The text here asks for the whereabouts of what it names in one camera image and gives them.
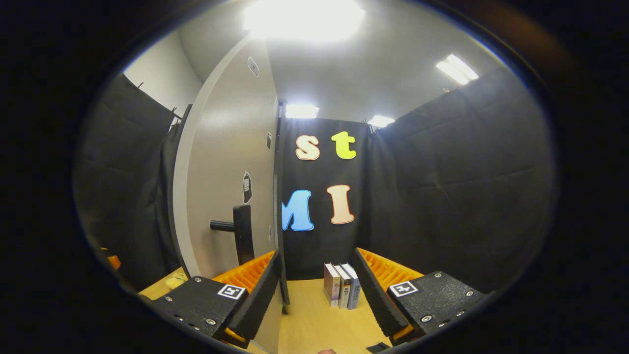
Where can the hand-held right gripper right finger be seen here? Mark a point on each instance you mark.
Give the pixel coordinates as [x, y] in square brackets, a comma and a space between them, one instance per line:
[376, 295]

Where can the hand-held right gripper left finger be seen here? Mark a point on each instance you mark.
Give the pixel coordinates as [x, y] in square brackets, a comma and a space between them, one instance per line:
[258, 292]

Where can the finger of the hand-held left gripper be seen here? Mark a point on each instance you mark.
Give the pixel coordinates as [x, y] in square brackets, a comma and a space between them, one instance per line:
[114, 262]

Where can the yellow coaster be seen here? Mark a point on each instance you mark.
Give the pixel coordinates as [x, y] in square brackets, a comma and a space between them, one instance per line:
[175, 281]

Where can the grey cabinet door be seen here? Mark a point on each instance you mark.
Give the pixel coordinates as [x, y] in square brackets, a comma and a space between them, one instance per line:
[221, 172]

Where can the blue book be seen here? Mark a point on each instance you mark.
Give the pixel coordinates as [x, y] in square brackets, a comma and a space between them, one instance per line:
[355, 290]

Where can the book with purple cover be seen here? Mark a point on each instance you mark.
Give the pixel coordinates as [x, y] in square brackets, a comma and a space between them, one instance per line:
[331, 287]

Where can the black backdrop cloth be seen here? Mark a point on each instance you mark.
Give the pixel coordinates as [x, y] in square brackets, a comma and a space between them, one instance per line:
[467, 196]

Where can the small ceiling light panel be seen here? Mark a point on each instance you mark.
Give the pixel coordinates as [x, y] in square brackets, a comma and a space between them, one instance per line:
[381, 121]
[301, 111]

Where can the double ceiling light panel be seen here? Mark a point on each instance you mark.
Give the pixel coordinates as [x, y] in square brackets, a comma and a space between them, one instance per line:
[457, 69]

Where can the large ceiling light panel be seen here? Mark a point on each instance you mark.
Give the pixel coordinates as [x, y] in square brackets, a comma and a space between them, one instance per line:
[304, 19]

